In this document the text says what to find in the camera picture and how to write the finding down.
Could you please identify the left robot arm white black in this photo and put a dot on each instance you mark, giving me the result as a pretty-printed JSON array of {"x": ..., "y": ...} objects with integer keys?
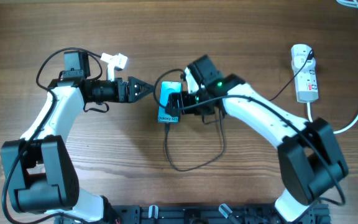
[{"x": 40, "y": 176}]

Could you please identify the white power strip socket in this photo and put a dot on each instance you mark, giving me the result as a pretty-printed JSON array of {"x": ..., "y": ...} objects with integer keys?
[{"x": 303, "y": 65}]

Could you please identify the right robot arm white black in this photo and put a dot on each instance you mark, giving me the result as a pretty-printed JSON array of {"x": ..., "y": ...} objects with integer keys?
[{"x": 310, "y": 158}]

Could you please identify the blue screen Galaxy smartphone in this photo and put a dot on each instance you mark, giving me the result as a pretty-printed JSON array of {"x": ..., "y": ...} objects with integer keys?
[{"x": 167, "y": 88}]

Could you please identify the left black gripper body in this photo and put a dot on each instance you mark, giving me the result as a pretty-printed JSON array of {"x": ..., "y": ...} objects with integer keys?
[{"x": 121, "y": 98}]

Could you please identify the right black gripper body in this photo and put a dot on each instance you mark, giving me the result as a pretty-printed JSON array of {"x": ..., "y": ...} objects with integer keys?
[{"x": 188, "y": 99}]

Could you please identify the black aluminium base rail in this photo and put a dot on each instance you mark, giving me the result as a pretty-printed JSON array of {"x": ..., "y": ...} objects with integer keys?
[{"x": 247, "y": 214}]

